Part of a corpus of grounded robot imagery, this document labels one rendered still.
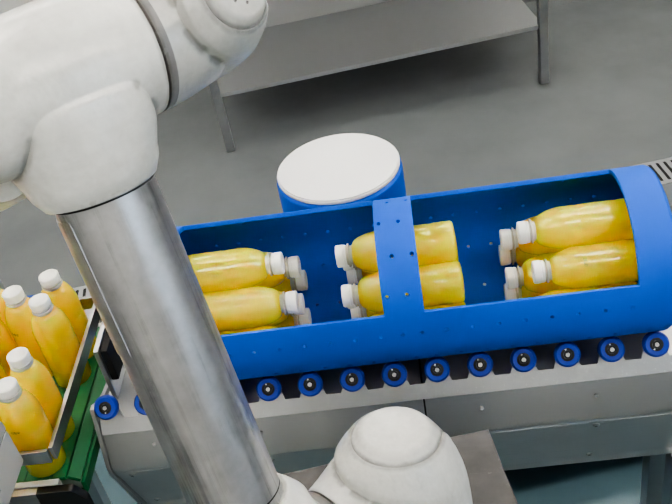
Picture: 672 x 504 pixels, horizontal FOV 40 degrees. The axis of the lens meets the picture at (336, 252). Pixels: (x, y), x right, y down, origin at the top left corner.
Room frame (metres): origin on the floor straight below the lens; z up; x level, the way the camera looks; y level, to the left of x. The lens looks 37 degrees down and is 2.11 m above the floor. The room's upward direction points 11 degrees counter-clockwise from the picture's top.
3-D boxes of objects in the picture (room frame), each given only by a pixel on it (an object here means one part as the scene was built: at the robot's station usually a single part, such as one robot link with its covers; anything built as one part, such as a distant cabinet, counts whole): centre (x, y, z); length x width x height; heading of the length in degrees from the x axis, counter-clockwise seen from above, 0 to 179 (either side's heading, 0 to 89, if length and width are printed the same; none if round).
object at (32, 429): (1.16, 0.59, 0.99); 0.07 x 0.07 x 0.19
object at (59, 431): (1.31, 0.53, 0.96); 0.40 x 0.01 x 0.03; 173
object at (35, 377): (1.23, 0.58, 0.99); 0.07 x 0.07 x 0.19
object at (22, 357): (1.23, 0.58, 1.09); 0.04 x 0.04 x 0.02
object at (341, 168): (1.74, -0.04, 1.03); 0.28 x 0.28 x 0.01
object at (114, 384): (1.30, 0.45, 0.99); 0.10 x 0.02 x 0.12; 173
